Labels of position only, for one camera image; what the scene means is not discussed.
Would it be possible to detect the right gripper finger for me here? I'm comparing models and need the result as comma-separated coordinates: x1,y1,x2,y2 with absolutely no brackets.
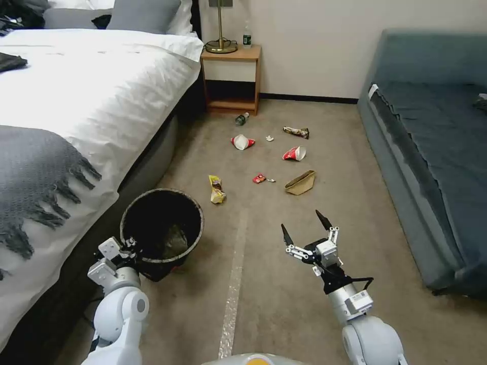
315,209,341,250
281,223,317,264

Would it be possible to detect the black round trash can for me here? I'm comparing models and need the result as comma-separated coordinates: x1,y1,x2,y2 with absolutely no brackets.
119,188,204,283

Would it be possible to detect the crumpled trash in can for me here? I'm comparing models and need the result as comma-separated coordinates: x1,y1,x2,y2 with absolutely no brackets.
163,224,189,260

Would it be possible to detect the clear floor tape strip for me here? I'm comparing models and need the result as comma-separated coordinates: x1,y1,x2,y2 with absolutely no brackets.
217,208,250,360

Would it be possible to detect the brown paper bag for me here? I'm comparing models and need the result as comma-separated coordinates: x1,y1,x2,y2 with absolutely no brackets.
284,169,317,196

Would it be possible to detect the crushed red paper cup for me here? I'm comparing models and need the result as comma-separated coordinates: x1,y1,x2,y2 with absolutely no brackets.
229,133,257,151
282,145,307,162

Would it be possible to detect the grey bed base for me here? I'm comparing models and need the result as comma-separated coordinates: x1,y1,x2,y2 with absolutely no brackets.
0,78,203,365

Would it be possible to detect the yellow snack bag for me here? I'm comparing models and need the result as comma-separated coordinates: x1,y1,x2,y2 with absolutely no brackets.
207,174,228,206

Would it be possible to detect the brown snack wrapper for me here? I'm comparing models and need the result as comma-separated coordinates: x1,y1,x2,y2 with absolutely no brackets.
282,126,311,139

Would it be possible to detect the white robot front shell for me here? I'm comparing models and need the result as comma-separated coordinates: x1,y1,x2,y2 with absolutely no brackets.
216,352,283,365

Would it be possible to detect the grey fringed throw blanket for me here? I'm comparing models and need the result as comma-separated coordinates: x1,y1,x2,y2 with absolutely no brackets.
0,125,103,282

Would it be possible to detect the teal sofa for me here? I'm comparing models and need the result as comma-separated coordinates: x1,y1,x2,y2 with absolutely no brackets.
356,27,487,300

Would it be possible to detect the black baseboard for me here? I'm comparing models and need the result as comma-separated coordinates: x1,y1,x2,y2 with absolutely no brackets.
260,92,361,104

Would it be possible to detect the white bed duvet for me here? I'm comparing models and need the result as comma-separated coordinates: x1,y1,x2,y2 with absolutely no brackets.
0,28,205,332

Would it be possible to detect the wooden nightstand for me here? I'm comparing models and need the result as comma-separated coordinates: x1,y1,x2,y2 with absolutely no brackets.
200,44,263,116

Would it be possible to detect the clear green-label water bottle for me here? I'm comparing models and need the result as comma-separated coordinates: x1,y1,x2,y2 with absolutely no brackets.
241,20,253,50

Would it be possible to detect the brass table lamp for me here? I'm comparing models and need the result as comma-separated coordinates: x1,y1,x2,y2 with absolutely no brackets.
205,0,239,54

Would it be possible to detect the black folded garment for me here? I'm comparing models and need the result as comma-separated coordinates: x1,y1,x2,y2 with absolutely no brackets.
0,51,28,74

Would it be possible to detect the large grey pillow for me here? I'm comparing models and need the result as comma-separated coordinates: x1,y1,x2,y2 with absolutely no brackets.
106,0,182,33

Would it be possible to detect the white pillow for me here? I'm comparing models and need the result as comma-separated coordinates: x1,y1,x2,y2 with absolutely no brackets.
166,0,199,38

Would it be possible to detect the black bag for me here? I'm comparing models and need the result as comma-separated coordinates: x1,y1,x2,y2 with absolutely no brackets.
0,0,52,37

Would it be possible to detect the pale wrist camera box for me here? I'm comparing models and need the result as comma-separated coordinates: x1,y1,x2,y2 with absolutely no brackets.
98,237,122,262
316,241,340,266

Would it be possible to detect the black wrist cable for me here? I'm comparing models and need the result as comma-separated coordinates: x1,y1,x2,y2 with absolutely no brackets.
334,257,375,296

